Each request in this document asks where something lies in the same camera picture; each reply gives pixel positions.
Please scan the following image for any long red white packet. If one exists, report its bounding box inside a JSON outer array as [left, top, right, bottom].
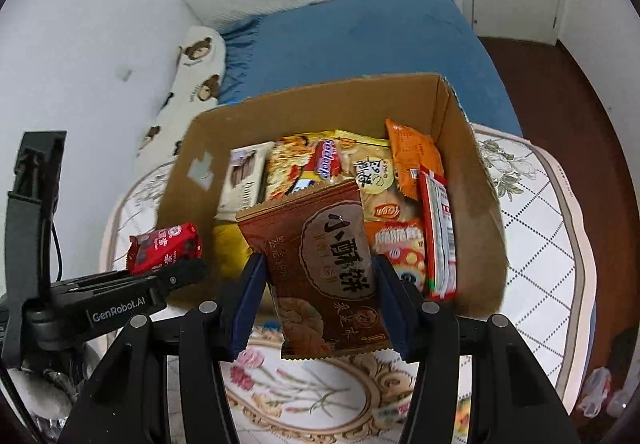
[[417, 165, 458, 301]]

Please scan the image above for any yellow chips packet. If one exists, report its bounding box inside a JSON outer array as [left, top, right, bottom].
[[332, 129, 418, 224]]

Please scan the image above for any white bear print pillow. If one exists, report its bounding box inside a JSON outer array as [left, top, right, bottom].
[[136, 25, 227, 159]]

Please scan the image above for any white wafer packet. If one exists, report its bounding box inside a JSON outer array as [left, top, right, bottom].
[[216, 141, 275, 221]]

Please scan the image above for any brown pastry packet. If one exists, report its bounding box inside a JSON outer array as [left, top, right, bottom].
[[235, 179, 393, 361]]

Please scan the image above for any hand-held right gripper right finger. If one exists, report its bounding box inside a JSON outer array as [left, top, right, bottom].
[[372, 255, 581, 444]]

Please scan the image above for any orange snack packet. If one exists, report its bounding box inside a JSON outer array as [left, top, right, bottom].
[[385, 119, 445, 201]]

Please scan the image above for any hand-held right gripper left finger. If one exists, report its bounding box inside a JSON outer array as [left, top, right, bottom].
[[57, 253, 273, 444]]

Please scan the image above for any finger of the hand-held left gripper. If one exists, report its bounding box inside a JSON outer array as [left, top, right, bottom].
[[60, 256, 208, 297]]

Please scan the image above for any thin black cable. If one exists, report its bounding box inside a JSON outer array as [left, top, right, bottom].
[[47, 216, 63, 282]]

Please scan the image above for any blue bed sheet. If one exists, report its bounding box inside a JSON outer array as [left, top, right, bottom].
[[217, 0, 598, 365]]

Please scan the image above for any yellow red noodle packet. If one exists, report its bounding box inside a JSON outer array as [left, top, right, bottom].
[[264, 134, 343, 202]]

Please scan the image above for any person's left forearm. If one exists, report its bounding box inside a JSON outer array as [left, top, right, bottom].
[[0, 364, 76, 430]]

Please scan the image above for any orange panda print packet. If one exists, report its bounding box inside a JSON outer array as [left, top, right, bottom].
[[364, 219, 428, 295]]

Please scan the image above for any small pale green packet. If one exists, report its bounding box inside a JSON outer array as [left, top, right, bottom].
[[372, 404, 413, 425]]

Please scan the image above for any white diamond pattern blanket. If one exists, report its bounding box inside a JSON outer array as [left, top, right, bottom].
[[100, 124, 598, 444]]

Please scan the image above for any blue printed cardboard box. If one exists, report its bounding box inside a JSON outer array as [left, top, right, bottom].
[[157, 72, 511, 320]]

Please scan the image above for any small red snack packet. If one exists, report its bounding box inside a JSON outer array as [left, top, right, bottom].
[[127, 223, 203, 276]]

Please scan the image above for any pink white plastic bag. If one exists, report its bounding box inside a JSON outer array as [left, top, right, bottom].
[[582, 366, 613, 420]]

